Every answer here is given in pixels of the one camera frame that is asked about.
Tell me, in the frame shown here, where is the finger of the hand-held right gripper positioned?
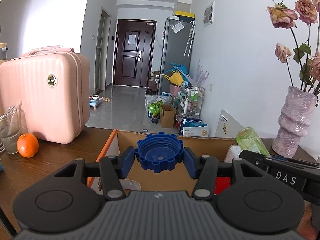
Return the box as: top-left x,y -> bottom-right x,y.
239,150 -> 272,173
264,155 -> 320,170

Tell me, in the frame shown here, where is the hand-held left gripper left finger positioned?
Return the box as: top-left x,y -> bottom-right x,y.
53,146 -> 136,201

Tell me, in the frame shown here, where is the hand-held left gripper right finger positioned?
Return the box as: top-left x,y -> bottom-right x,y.
183,146 -> 266,201

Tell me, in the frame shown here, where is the green plastic bottle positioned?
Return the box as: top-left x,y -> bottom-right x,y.
236,127 -> 271,157

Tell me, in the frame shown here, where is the orange-rimmed cardboard box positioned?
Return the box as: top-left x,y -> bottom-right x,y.
87,129 -> 240,196

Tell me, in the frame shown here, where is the clear plastic cup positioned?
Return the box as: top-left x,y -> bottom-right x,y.
120,179 -> 142,192

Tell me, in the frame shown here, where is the white plastic bottle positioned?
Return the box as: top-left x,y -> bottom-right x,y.
224,145 -> 242,163

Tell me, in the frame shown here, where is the blue ridged plastic lid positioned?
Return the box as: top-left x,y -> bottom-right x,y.
135,133 -> 185,173

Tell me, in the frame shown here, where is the white printed carton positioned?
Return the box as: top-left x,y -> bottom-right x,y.
182,126 -> 209,137

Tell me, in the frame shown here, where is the red lid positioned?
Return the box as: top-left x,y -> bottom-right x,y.
214,177 -> 231,195

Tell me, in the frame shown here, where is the blue paper towel pack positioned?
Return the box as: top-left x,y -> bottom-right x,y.
180,116 -> 208,128

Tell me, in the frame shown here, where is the pink textured vase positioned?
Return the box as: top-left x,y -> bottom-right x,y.
272,86 -> 318,158

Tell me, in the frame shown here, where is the white printed board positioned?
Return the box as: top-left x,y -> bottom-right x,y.
215,109 -> 244,137

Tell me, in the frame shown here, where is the small open cardboard box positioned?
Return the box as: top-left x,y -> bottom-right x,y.
160,104 -> 177,128

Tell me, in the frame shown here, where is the green plastic bag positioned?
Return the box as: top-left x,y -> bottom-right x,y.
147,101 -> 163,118

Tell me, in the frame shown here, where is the blue pet feeder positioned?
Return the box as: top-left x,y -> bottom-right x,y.
89,94 -> 102,109

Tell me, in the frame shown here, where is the clear plastic bag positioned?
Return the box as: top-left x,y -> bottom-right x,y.
145,94 -> 173,113

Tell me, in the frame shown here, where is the pink plastic bucket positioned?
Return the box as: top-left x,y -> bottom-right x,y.
170,83 -> 183,97

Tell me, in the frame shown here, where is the yellow plastic object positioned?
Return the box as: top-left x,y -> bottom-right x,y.
161,71 -> 184,85

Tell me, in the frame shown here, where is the dark brown entrance door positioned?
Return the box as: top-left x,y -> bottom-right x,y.
113,19 -> 157,88

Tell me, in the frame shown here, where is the lilac dried grass bunch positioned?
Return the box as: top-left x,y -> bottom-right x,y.
190,59 -> 209,85

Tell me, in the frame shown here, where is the distant brown cardboard box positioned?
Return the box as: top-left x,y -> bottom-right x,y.
150,70 -> 162,90

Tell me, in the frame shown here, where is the blue plastic object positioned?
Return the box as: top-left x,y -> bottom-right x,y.
168,62 -> 192,80

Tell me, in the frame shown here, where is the orange fruit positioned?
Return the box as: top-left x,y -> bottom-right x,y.
17,133 -> 39,158

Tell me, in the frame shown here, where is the pink ribbed suitcase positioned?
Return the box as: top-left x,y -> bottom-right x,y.
0,46 -> 90,144

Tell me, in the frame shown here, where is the grey refrigerator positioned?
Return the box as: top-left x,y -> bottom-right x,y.
158,16 -> 196,97

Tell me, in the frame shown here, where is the clear drinking glass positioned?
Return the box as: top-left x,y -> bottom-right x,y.
0,107 -> 21,155

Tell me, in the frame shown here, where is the clear drinking straw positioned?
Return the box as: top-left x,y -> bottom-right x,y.
10,100 -> 23,130

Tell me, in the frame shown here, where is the white folded umbrella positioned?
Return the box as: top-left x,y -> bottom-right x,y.
184,21 -> 196,57

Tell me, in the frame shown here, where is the clear document pouch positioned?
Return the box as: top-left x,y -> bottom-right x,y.
170,21 -> 185,33

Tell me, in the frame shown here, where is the bunch of dried pink roses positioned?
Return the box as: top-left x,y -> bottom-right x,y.
265,0 -> 320,95

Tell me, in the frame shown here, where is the yellow flat box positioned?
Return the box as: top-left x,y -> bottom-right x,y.
174,10 -> 195,18

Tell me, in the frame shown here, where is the yellow thermos jug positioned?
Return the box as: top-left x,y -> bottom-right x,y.
0,43 -> 9,62

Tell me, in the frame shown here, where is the metal wire storage rack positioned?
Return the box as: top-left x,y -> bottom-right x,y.
179,85 -> 205,120

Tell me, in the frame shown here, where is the grey interior door frame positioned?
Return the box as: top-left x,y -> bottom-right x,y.
94,6 -> 112,94

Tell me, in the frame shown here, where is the white wall panel box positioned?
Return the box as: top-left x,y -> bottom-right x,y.
203,1 -> 215,28

